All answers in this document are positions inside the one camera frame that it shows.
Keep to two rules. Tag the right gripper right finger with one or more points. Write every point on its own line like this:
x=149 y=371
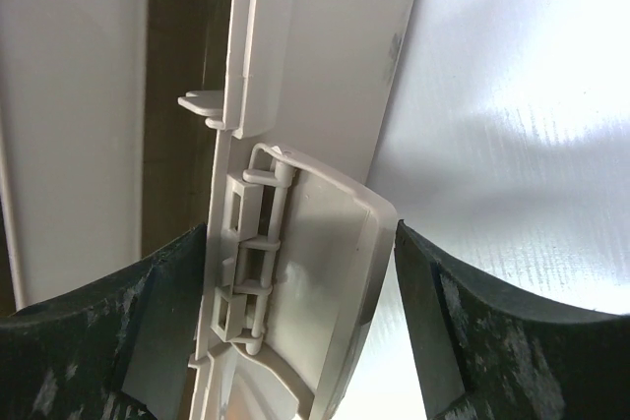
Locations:
x=486 y=349

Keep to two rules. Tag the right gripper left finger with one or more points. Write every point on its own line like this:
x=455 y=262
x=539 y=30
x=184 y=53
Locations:
x=117 y=348

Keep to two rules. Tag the beige tool box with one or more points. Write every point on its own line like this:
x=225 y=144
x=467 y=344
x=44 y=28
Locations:
x=127 y=123

